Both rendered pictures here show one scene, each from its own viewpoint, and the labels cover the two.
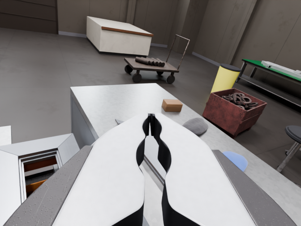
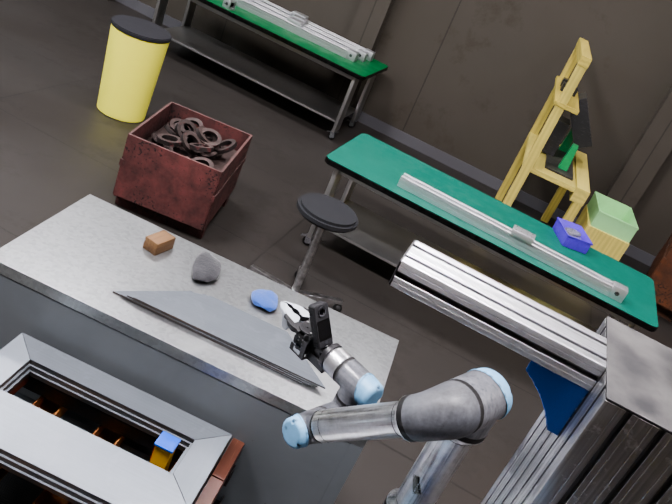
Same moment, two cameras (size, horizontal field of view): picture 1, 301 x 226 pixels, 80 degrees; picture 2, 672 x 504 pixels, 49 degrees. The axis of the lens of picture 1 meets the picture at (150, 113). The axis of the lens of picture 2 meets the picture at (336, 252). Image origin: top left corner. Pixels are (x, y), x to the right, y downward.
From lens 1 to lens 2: 183 cm
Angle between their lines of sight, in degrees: 41
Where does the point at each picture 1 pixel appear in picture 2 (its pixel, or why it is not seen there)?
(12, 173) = (22, 406)
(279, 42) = not seen: outside the picture
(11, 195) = (52, 422)
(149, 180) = (206, 344)
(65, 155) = (53, 365)
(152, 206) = (224, 362)
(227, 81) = (142, 73)
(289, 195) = not seen: hidden behind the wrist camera
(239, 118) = (209, 190)
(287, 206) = not seen: hidden behind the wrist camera
